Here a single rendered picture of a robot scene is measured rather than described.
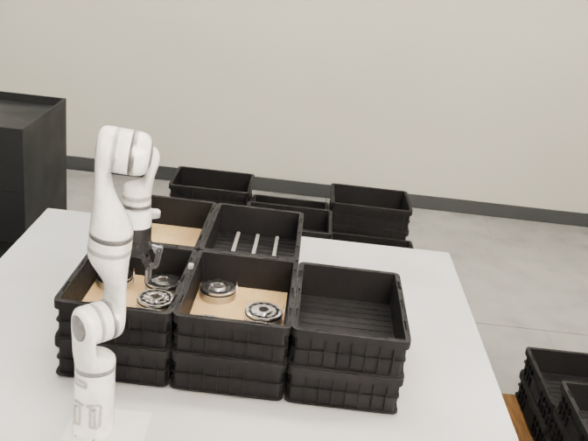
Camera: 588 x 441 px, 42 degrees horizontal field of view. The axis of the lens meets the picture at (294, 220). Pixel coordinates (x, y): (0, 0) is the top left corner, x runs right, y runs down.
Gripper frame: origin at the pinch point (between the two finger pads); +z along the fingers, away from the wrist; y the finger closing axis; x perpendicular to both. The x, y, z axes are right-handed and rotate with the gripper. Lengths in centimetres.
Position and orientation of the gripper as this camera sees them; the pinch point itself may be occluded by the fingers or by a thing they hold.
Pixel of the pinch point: (135, 275)
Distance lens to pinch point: 199.1
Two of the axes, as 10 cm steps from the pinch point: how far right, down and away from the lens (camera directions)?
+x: 0.6, -3.6, 9.3
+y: 9.9, 1.1, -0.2
